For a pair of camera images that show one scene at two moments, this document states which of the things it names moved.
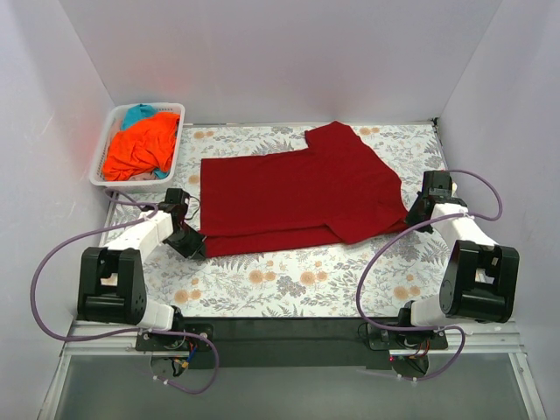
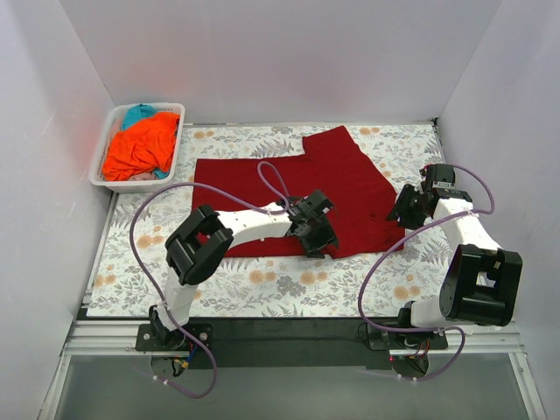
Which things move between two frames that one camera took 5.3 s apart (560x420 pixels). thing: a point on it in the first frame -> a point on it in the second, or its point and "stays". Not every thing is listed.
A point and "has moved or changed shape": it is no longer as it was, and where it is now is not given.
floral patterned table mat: (382, 276) stays
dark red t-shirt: (334, 189) has moved or changed shape
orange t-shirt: (143, 146) stays
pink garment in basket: (143, 177) stays
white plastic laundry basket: (114, 122) stays
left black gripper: (189, 244) -> (318, 220)
